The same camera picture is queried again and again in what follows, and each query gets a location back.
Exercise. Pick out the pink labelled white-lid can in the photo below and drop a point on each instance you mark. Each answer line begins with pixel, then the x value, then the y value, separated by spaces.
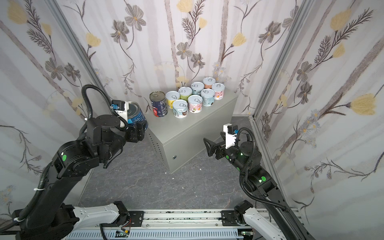
pixel 195 103

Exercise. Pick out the white slotted cable duct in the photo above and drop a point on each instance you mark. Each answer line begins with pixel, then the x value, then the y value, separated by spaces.
pixel 189 234

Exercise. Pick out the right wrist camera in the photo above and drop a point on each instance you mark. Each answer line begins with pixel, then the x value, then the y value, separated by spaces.
pixel 230 131

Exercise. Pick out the yellow labelled can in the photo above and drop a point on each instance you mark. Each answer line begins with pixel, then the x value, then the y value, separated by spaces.
pixel 172 96

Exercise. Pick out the dark blue tomato can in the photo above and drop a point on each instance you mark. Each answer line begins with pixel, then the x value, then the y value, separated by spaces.
pixel 159 103

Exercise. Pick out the teal labelled white-lid can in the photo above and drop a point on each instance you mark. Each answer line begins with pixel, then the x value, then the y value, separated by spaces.
pixel 197 88

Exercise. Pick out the orange labelled can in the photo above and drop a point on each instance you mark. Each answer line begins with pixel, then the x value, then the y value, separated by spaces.
pixel 208 82

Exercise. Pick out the light blue can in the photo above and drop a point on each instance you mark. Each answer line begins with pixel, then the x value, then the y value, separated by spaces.
pixel 208 96

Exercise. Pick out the blue labelled tin can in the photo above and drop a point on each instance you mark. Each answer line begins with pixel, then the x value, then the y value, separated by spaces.
pixel 134 113

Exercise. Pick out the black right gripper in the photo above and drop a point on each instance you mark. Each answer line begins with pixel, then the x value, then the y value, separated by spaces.
pixel 220 150

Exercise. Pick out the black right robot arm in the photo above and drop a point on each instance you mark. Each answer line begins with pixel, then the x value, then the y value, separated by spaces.
pixel 259 185

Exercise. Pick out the grey metal cabinet box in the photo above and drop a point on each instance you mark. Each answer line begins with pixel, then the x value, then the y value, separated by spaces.
pixel 177 141

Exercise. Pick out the pink fruit labelled can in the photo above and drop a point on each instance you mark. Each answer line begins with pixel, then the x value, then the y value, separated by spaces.
pixel 219 90

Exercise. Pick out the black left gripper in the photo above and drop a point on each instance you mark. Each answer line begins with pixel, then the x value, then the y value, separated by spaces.
pixel 135 131

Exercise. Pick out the green labelled can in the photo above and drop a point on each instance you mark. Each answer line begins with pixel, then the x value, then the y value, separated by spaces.
pixel 185 93

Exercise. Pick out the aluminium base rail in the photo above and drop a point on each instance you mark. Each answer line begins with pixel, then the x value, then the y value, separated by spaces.
pixel 254 224

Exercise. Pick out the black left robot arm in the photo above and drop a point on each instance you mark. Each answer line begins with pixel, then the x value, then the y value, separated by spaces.
pixel 46 217

